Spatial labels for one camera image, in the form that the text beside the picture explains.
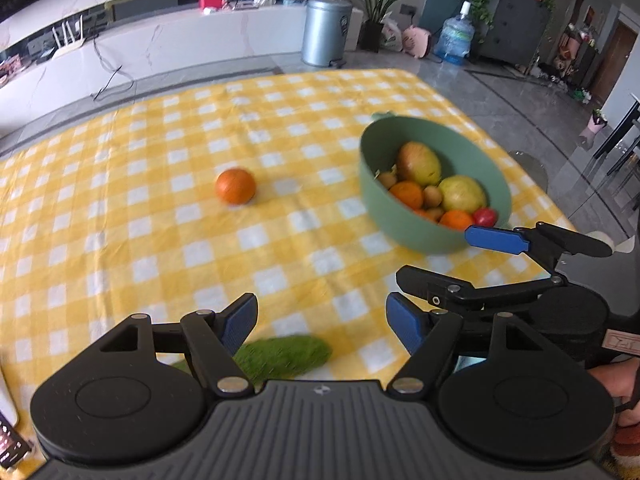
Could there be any pink flower bouquet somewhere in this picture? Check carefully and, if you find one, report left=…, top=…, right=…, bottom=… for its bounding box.
left=579, top=109, right=609, bottom=149

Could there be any black cable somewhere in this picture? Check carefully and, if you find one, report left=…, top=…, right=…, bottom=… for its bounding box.
left=92, top=35, right=134, bottom=104

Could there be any green cucumber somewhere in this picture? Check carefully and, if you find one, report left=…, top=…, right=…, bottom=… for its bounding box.
left=167, top=335, right=333, bottom=386

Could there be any silver pedal trash can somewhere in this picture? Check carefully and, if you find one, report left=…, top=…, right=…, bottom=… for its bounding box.
left=301, top=0, right=354, bottom=67

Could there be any person's right hand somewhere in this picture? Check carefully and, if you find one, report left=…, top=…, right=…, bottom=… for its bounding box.
left=589, top=360, right=640, bottom=414

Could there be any round glass side table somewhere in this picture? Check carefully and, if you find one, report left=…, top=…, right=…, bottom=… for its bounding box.
left=507, top=150, right=551, bottom=192

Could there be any yellow white checked tablecloth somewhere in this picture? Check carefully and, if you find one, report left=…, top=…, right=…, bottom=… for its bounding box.
left=0, top=67, right=581, bottom=441

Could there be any smartphone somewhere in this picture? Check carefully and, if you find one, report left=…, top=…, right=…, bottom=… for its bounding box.
left=0, top=400, right=32, bottom=467

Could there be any pink pig heater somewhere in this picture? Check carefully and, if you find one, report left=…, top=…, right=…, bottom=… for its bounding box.
left=401, top=25, right=434, bottom=59

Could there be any blue water jug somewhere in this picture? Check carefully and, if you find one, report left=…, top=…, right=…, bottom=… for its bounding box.
left=434, top=1, right=476, bottom=66

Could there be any white router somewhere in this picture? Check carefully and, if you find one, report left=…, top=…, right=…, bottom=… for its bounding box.
left=50, top=17, right=86, bottom=61

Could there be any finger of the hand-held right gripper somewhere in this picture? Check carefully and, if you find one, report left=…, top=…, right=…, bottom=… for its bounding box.
left=396, top=266, right=569, bottom=312
left=464, top=221, right=614, bottom=281

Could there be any white phone stand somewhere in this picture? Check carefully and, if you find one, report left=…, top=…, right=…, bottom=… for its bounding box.
left=0, top=362, right=20, bottom=428

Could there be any red green mango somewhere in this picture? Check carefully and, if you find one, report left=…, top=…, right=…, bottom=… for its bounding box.
left=396, top=141, right=443, bottom=187

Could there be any dark dining table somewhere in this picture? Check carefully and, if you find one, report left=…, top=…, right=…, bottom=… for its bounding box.
left=592, top=92, right=640, bottom=177

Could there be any green colander bowl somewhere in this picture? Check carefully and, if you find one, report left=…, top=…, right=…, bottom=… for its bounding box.
left=359, top=112, right=512, bottom=255

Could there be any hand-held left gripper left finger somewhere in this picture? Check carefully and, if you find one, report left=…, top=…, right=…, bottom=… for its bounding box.
left=92, top=293, right=260, bottom=397

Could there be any potted long leaf plant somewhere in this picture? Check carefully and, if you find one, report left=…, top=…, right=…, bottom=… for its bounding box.
left=350, top=0, right=431, bottom=54

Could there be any grey drawer cabinet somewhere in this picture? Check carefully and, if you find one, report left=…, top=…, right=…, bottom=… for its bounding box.
left=475, top=0, right=552, bottom=69

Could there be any white plastic bag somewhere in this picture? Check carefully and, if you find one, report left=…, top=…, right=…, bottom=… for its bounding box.
left=382, top=17, right=404, bottom=52

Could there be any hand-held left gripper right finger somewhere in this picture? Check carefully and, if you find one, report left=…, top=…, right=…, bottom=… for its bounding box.
left=385, top=293, right=548, bottom=401

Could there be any yellow green pear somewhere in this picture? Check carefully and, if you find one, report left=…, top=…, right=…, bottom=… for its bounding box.
left=439, top=175, right=487, bottom=212

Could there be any mandarin orange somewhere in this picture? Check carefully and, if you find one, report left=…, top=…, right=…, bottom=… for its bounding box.
left=389, top=181, right=425, bottom=210
left=215, top=167, right=258, bottom=206
left=439, top=210, right=475, bottom=232

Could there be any white marble tv cabinet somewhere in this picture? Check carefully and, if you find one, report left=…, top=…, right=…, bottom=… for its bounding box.
left=0, top=0, right=311, bottom=133

